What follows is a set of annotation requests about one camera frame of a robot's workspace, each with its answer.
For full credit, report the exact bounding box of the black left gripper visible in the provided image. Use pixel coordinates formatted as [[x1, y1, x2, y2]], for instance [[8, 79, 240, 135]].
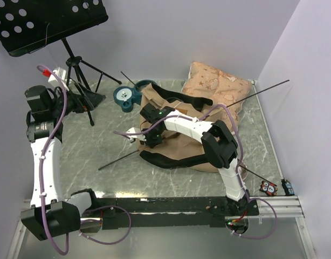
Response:
[[49, 81, 105, 118]]

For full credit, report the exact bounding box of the tan black pet tent fabric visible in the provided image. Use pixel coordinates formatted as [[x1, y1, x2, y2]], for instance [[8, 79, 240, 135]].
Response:
[[137, 83, 233, 173]]

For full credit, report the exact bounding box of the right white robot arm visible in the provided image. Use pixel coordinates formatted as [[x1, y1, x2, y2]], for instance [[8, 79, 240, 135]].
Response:
[[140, 104, 249, 215]]

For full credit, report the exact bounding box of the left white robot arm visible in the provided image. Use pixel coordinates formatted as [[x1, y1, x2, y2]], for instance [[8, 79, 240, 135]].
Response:
[[20, 85, 106, 241]]

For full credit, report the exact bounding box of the teal double pet bowl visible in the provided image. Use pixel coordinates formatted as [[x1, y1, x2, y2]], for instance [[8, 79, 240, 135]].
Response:
[[113, 79, 157, 113]]

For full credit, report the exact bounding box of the orange patterned pillow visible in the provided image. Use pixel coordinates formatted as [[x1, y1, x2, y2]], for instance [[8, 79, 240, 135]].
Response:
[[182, 62, 252, 125]]

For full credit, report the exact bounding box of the black music stand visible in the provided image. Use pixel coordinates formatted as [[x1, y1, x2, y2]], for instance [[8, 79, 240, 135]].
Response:
[[0, 0, 122, 127]]

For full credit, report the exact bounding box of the red owl toy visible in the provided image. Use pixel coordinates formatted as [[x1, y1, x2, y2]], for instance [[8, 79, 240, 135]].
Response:
[[259, 181, 278, 196]]

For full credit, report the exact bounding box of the small blue toy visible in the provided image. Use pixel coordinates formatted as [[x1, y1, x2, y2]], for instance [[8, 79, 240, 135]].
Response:
[[281, 179, 295, 196]]

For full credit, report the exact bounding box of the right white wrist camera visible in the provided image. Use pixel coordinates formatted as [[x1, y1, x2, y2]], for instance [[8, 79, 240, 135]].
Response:
[[125, 127, 146, 144]]

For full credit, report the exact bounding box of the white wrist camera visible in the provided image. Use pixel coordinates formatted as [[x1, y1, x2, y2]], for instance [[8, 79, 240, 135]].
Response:
[[125, 127, 146, 144], [48, 67, 68, 89]]

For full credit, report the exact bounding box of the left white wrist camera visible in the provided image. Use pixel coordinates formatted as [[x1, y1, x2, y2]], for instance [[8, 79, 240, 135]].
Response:
[[48, 67, 68, 89]]

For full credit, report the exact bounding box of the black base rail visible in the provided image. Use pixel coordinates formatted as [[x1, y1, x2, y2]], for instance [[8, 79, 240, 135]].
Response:
[[82, 196, 259, 230]]

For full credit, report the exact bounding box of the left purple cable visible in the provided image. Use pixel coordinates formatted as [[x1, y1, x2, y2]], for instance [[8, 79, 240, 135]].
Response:
[[37, 64, 133, 256]]

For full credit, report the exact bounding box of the purple cable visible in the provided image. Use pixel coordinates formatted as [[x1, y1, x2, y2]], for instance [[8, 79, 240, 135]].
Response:
[[37, 64, 133, 256], [113, 104, 278, 240]]

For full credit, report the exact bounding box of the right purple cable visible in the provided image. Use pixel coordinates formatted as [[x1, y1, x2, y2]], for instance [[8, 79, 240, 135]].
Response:
[[113, 104, 278, 240]]

